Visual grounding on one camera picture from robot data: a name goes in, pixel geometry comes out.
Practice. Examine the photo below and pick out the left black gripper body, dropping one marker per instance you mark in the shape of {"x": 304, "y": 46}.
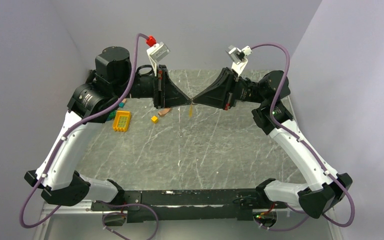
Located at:
{"x": 150, "y": 86}

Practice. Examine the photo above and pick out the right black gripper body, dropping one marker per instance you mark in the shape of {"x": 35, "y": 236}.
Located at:
{"x": 241, "y": 90}

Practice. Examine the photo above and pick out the yellow key tag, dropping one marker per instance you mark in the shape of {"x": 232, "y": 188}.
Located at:
{"x": 190, "y": 113}

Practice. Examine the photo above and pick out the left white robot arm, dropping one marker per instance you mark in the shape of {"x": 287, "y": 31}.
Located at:
{"x": 89, "y": 107}

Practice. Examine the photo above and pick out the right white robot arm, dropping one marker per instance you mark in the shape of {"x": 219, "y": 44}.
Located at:
{"x": 323, "y": 187}

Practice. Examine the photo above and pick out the tan curved block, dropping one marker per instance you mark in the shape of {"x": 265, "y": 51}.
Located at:
{"x": 164, "y": 111}

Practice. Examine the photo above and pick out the small yellow cube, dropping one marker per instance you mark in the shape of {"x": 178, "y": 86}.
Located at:
{"x": 154, "y": 119}

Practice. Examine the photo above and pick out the teal and tan block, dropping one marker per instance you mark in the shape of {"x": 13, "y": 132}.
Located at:
{"x": 122, "y": 103}

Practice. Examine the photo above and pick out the yellow window toy block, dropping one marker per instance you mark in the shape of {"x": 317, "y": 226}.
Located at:
{"x": 121, "y": 121}

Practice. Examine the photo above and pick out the green lego brick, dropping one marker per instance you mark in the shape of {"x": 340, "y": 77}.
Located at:
{"x": 112, "y": 115}

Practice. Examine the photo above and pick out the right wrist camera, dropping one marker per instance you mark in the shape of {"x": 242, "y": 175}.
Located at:
{"x": 239, "y": 58}

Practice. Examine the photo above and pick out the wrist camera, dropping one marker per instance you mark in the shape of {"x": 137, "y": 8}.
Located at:
{"x": 239, "y": 58}
{"x": 156, "y": 52}

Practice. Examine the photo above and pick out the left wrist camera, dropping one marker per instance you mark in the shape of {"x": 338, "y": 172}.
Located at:
{"x": 156, "y": 52}

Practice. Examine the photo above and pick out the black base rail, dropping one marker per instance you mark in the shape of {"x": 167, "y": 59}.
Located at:
{"x": 241, "y": 204}

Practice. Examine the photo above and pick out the aluminium frame rail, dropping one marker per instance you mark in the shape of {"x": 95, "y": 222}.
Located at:
{"x": 77, "y": 222}

